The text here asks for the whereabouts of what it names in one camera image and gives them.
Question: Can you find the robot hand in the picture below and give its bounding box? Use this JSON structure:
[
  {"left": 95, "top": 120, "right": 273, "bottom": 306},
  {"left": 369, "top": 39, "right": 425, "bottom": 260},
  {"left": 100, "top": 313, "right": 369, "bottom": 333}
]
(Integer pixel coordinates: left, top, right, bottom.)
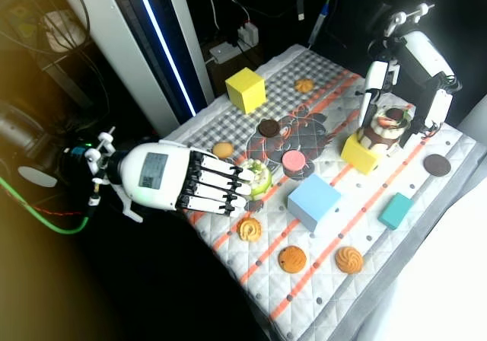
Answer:
[
  {"left": 107, "top": 139, "right": 256, "bottom": 218},
  {"left": 357, "top": 30, "right": 463, "bottom": 148}
]

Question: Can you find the chocolate drip toy cake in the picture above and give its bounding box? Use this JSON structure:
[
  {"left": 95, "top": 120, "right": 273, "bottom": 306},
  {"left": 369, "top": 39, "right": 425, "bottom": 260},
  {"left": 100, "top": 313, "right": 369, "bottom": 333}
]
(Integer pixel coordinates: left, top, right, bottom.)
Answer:
[{"left": 356, "top": 104, "right": 415, "bottom": 156}]

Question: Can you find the green cream toy cake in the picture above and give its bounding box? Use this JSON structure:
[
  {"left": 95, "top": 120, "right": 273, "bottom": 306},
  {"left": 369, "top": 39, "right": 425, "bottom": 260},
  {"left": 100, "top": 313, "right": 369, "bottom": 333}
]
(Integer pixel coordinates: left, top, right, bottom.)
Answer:
[{"left": 238, "top": 158, "right": 274, "bottom": 202}]

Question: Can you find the yellow foam cube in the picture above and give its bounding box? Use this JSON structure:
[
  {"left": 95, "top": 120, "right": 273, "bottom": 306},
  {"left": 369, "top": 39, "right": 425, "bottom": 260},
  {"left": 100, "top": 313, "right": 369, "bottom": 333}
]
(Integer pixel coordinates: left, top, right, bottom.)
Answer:
[
  {"left": 339, "top": 132, "right": 382, "bottom": 176},
  {"left": 224, "top": 66, "right": 267, "bottom": 115}
]

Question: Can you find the blue foam cube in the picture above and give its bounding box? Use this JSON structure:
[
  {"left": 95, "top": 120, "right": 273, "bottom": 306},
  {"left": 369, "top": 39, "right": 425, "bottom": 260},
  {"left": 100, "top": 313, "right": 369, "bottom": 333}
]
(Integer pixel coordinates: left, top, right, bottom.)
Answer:
[{"left": 286, "top": 173, "right": 342, "bottom": 233}]

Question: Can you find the tan round plain biscuit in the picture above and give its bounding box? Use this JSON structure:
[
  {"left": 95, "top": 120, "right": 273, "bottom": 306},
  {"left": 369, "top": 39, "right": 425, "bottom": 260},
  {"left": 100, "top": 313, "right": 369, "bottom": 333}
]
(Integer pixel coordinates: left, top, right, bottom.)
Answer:
[{"left": 212, "top": 142, "right": 235, "bottom": 160}]

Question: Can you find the dark chocolate sandwich cookie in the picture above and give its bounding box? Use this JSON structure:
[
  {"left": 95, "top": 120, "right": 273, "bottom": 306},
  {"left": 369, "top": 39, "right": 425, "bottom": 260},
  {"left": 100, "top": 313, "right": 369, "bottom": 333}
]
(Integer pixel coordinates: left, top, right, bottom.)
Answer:
[
  {"left": 258, "top": 119, "right": 282, "bottom": 139},
  {"left": 423, "top": 153, "right": 453, "bottom": 177}
]

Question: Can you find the golden swirl butter cookie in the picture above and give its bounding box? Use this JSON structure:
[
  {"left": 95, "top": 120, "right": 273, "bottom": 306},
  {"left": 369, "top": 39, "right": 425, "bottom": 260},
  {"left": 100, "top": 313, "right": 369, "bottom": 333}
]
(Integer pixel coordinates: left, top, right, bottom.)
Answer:
[
  {"left": 236, "top": 216, "right": 263, "bottom": 242},
  {"left": 334, "top": 246, "right": 364, "bottom": 274}
]

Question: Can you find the white column with blue light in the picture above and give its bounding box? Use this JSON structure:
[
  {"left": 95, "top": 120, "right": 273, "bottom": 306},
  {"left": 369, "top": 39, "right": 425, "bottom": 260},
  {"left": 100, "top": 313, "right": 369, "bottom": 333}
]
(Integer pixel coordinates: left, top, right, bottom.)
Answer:
[{"left": 51, "top": 0, "right": 215, "bottom": 136}]

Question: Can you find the white power strip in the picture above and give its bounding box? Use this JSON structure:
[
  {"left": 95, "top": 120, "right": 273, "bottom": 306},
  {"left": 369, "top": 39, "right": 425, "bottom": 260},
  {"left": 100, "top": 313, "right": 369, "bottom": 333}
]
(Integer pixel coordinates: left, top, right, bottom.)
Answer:
[{"left": 208, "top": 40, "right": 247, "bottom": 65}]

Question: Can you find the pink sandwich cookie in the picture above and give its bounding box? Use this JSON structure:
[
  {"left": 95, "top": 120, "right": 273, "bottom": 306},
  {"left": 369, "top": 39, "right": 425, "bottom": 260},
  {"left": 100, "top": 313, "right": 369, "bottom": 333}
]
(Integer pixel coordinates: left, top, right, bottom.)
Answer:
[{"left": 282, "top": 149, "right": 307, "bottom": 172}]

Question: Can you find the teal foam block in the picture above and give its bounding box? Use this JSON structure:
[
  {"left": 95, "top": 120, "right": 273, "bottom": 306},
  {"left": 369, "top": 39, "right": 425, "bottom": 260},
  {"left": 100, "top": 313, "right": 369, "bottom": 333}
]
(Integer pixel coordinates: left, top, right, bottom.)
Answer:
[{"left": 377, "top": 192, "right": 415, "bottom": 231}]

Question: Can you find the round orange-brown biscuit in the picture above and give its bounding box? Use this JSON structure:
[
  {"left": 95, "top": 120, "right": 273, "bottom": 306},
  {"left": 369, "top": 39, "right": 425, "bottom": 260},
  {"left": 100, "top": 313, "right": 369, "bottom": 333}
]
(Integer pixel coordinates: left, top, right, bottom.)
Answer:
[{"left": 278, "top": 245, "right": 308, "bottom": 275}]

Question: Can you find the white plug adapter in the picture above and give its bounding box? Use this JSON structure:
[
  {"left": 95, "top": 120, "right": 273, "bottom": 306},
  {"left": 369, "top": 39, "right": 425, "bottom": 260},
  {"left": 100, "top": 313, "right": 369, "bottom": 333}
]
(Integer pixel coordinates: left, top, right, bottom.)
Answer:
[{"left": 237, "top": 21, "right": 260, "bottom": 49}]

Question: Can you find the grey quilt with bear print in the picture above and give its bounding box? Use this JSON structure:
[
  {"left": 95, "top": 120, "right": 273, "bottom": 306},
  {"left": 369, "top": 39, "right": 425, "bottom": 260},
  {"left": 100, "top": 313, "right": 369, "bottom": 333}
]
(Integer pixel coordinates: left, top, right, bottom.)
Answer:
[{"left": 161, "top": 43, "right": 487, "bottom": 341}]

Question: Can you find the blue and white connector cable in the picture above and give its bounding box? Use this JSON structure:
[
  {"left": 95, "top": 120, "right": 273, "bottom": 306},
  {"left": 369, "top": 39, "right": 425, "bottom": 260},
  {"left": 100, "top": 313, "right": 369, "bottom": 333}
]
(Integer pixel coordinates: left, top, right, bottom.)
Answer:
[{"left": 307, "top": 2, "right": 332, "bottom": 50}]

